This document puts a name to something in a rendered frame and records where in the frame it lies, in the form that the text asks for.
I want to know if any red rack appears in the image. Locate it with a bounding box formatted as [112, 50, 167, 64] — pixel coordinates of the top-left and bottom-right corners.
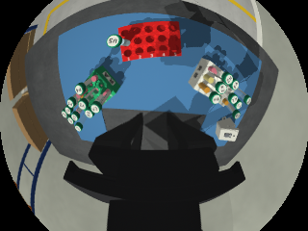
[118, 21, 182, 62]

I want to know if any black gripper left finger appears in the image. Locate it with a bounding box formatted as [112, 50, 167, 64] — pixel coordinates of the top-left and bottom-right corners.
[92, 113, 143, 150]

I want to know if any white test tube rack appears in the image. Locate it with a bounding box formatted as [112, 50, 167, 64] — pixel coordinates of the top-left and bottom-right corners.
[188, 58, 228, 107]

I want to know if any blue bench mat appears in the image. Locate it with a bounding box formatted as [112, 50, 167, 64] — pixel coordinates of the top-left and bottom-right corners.
[58, 13, 262, 146]

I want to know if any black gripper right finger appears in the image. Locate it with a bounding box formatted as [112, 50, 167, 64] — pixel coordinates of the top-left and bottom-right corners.
[166, 113, 217, 153]

